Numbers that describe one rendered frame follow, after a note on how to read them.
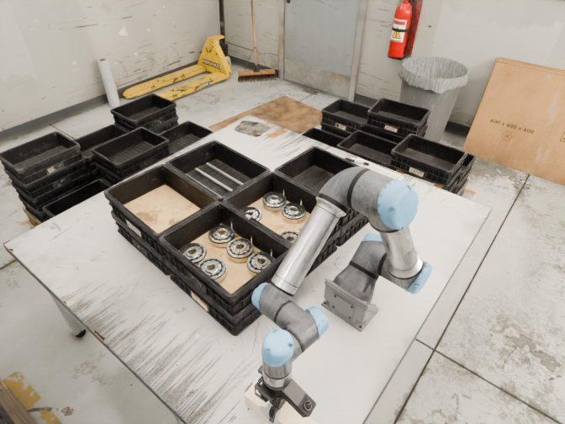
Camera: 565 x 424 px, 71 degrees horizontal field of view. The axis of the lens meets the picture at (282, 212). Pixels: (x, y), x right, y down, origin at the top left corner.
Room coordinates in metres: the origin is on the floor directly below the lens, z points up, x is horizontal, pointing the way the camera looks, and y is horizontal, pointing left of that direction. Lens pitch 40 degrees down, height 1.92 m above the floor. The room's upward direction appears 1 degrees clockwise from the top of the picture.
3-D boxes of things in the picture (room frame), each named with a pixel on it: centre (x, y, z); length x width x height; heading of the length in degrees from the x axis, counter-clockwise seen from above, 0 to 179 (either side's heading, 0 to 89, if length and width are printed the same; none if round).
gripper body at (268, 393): (0.52, 0.01, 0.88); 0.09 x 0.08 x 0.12; 54
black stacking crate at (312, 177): (1.45, -0.20, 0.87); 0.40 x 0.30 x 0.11; 48
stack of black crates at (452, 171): (2.21, -0.94, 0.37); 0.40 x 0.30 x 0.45; 52
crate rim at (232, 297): (1.01, 0.20, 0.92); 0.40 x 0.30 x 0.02; 48
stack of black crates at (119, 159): (2.25, 0.99, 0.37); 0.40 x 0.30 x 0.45; 142
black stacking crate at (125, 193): (1.28, 0.50, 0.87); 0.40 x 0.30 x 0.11; 48
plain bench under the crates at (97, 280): (1.36, 0.09, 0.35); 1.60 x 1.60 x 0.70; 52
